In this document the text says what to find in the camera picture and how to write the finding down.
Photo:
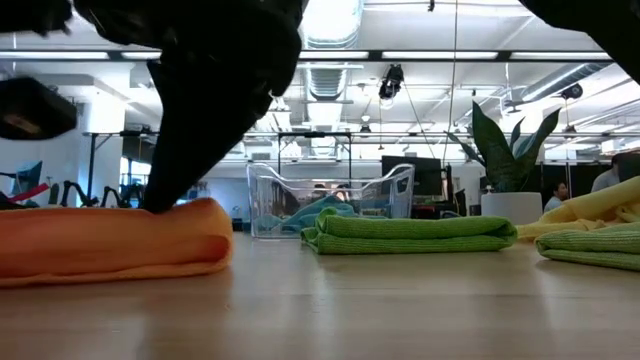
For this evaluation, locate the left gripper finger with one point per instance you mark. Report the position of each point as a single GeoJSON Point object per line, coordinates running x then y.
{"type": "Point", "coordinates": [190, 130]}

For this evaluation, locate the orange microfiber towel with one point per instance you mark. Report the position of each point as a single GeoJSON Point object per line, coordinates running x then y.
{"type": "Point", "coordinates": [100, 245]}

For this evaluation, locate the green microfiber towel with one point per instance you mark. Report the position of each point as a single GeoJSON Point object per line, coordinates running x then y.
{"type": "Point", "coordinates": [595, 247]}
{"type": "Point", "coordinates": [410, 235]}

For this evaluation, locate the yellow microfiber towel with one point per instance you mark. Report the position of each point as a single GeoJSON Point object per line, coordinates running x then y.
{"type": "Point", "coordinates": [595, 207]}

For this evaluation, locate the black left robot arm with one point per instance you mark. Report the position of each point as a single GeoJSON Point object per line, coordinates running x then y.
{"type": "Point", "coordinates": [30, 12]}

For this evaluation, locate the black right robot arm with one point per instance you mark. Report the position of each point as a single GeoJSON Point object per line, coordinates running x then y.
{"type": "Point", "coordinates": [600, 25]}

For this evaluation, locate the blue microfiber towel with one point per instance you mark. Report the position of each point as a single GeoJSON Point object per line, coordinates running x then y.
{"type": "Point", "coordinates": [310, 215]}

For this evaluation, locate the clear plastic bin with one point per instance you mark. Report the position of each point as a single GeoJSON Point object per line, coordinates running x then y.
{"type": "Point", "coordinates": [255, 200]}

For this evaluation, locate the black background robot rig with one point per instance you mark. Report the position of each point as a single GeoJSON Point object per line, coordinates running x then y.
{"type": "Point", "coordinates": [115, 196]}

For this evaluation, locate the person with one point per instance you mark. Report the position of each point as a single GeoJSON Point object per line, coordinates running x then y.
{"type": "Point", "coordinates": [557, 202]}
{"type": "Point", "coordinates": [605, 182]}
{"type": "Point", "coordinates": [320, 191]}
{"type": "Point", "coordinates": [342, 192]}

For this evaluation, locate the blue angled panel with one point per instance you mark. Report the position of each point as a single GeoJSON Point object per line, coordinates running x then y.
{"type": "Point", "coordinates": [31, 172]}

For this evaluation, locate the red bar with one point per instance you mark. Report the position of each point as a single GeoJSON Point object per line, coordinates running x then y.
{"type": "Point", "coordinates": [30, 191]}

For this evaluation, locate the black background monitor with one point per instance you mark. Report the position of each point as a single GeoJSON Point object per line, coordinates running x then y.
{"type": "Point", "coordinates": [430, 175]}

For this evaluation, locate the green snake plant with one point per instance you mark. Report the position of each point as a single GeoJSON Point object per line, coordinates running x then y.
{"type": "Point", "coordinates": [500, 160]}

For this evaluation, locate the white plant pot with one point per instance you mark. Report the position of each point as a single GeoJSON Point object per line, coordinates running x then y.
{"type": "Point", "coordinates": [512, 210]}

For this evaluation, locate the black room partition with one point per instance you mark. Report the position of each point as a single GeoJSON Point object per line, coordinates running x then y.
{"type": "Point", "coordinates": [555, 175]}

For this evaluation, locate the black background table frame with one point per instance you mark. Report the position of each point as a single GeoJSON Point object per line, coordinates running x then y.
{"type": "Point", "coordinates": [125, 134]}

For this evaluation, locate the silver ceiling air duct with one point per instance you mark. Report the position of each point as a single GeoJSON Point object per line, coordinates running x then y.
{"type": "Point", "coordinates": [332, 25]}

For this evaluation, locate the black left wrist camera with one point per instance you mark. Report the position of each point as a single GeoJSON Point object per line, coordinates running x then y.
{"type": "Point", "coordinates": [37, 107]}

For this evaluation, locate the black hanging rig camera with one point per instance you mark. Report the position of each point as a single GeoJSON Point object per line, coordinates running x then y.
{"type": "Point", "coordinates": [391, 82]}

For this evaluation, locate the black ceiling camera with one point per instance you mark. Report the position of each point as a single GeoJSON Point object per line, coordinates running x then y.
{"type": "Point", "coordinates": [572, 91]}

